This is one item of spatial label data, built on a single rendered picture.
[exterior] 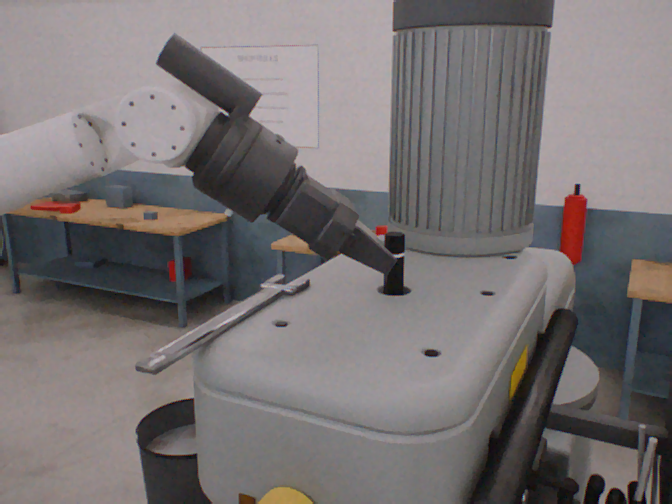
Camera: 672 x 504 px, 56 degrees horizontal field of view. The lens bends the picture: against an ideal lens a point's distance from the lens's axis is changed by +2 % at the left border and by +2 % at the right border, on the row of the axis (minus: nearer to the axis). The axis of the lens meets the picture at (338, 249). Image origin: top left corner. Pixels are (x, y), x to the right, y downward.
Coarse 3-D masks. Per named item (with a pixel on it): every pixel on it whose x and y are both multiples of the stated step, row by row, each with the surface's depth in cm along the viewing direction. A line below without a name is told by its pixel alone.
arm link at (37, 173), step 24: (48, 120) 59; (0, 144) 58; (24, 144) 58; (48, 144) 58; (0, 168) 58; (24, 168) 58; (48, 168) 58; (0, 192) 59; (24, 192) 59; (48, 192) 61
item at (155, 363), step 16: (272, 288) 66; (288, 288) 66; (240, 304) 61; (256, 304) 61; (224, 320) 57; (240, 320) 58; (192, 336) 53; (208, 336) 54; (160, 352) 50; (176, 352) 50; (192, 352) 52; (144, 368) 48; (160, 368) 48
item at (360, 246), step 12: (360, 228) 62; (348, 240) 61; (360, 240) 62; (372, 240) 62; (348, 252) 62; (360, 252) 62; (372, 252) 62; (384, 252) 62; (372, 264) 62; (384, 264) 63
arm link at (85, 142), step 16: (80, 112) 60; (96, 112) 62; (112, 112) 63; (48, 128) 58; (64, 128) 58; (80, 128) 59; (96, 128) 63; (112, 128) 63; (64, 144) 57; (80, 144) 58; (96, 144) 62; (112, 144) 63; (64, 160) 58; (80, 160) 58; (96, 160) 60; (112, 160) 63; (128, 160) 64; (80, 176) 59; (96, 176) 60
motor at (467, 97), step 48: (432, 0) 73; (480, 0) 72; (528, 0) 73; (432, 48) 75; (480, 48) 73; (528, 48) 74; (432, 96) 76; (480, 96) 75; (528, 96) 77; (432, 144) 78; (480, 144) 76; (528, 144) 78; (432, 192) 79; (480, 192) 77; (528, 192) 81; (432, 240) 80; (480, 240) 79; (528, 240) 83
